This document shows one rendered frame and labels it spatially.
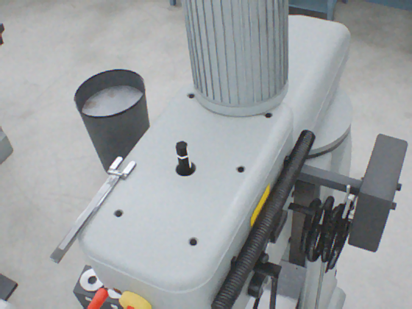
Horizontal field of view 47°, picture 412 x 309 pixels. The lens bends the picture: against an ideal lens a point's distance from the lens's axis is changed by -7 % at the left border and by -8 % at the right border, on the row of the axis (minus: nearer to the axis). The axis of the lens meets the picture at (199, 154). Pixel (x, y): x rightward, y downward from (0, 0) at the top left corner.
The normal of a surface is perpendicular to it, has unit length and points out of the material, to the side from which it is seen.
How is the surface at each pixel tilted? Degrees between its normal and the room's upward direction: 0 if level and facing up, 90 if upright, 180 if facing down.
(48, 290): 0
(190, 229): 0
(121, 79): 86
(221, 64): 90
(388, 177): 0
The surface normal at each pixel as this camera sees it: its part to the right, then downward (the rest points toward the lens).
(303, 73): -0.11, -0.69
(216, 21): -0.41, 0.69
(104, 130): -0.12, 0.77
